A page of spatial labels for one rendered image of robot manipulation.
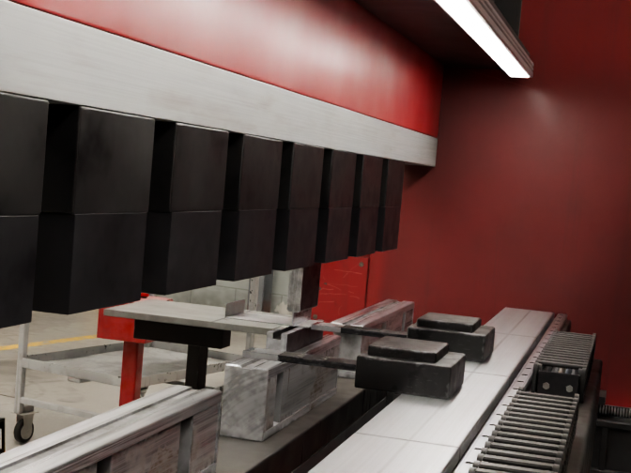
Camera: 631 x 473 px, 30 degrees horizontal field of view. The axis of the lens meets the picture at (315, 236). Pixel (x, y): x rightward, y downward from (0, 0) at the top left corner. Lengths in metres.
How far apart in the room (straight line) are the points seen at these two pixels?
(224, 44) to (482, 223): 1.41
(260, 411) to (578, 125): 1.23
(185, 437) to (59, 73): 0.52
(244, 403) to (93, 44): 0.70
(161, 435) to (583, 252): 1.49
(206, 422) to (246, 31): 0.43
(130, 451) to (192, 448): 0.17
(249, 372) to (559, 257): 1.15
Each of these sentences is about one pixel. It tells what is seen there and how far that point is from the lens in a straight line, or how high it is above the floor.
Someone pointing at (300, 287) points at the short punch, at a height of 1.06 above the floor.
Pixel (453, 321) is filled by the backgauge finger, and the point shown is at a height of 1.03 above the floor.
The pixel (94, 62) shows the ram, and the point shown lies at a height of 1.30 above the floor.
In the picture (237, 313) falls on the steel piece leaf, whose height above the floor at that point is 1.00.
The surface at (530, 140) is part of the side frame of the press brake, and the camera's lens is 2.55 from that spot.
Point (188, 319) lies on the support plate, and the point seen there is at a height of 1.00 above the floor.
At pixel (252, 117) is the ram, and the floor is 1.28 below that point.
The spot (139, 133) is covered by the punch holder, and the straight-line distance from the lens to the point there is 1.04.
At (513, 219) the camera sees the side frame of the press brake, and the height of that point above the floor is 1.16.
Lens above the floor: 1.22
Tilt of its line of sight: 3 degrees down
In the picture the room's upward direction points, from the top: 5 degrees clockwise
